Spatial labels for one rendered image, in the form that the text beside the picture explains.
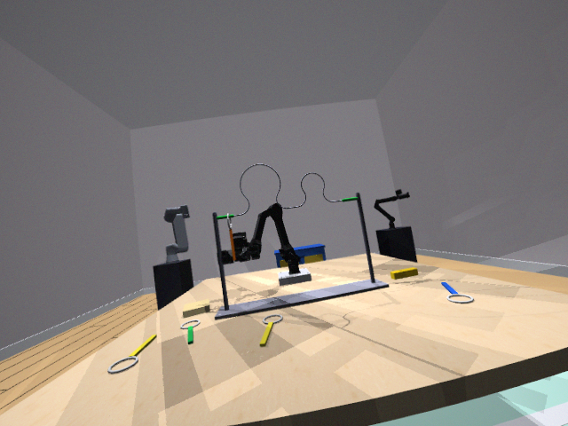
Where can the blue-handled white loop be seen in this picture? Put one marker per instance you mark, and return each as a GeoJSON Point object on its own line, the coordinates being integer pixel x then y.
{"type": "Point", "coordinates": [454, 293]}

